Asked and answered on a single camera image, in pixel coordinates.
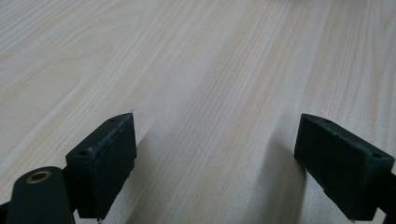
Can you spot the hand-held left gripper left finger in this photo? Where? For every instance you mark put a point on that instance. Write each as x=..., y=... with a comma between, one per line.
x=102, y=161

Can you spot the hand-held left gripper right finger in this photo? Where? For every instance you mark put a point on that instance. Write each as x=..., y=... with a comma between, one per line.
x=342, y=168

